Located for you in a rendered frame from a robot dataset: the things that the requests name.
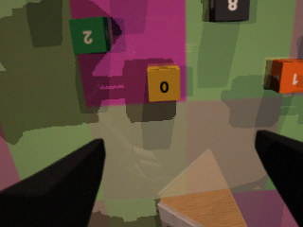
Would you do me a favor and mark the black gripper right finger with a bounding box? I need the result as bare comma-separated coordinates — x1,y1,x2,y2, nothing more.
255,130,303,227

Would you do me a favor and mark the dark green block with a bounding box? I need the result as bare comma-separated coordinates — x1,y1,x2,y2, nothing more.
69,16,112,55

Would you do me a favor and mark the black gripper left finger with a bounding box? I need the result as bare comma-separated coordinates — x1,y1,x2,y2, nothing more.
0,139,106,227

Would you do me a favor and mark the black block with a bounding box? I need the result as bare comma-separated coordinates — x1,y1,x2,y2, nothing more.
209,0,250,23

